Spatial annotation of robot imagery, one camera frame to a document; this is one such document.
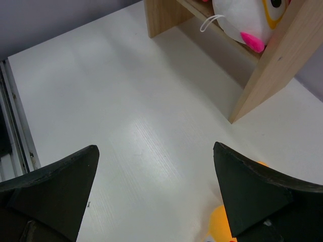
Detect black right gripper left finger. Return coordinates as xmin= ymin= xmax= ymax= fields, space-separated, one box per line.
xmin=1 ymin=145 xmax=99 ymax=241

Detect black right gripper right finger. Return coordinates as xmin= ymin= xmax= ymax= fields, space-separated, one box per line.
xmin=213 ymin=142 xmax=322 ymax=241

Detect orange plush toy polka-dot dress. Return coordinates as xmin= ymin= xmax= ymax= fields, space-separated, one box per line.
xmin=204 ymin=161 xmax=270 ymax=242

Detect white pink plush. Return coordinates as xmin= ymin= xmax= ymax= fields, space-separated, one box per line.
xmin=200 ymin=0 xmax=290 ymax=53

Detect wooden shelf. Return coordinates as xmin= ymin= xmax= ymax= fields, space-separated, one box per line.
xmin=143 ymin=1 xmax=322 ymax=124

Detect aluminium rail base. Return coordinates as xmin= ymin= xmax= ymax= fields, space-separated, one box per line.
xmin=1 ymin=59 xmax=41 ymax=182

